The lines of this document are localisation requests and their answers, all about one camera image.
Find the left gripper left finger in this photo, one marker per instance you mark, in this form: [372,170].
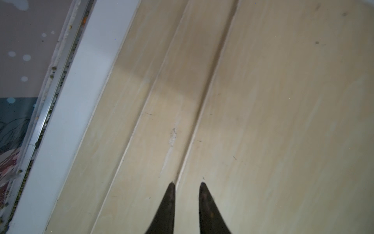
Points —
[163,221]

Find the plywood board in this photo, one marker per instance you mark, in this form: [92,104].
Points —
[286,140]
[155,151]
[130,80]

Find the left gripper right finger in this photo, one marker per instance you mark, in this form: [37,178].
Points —
[210,219]

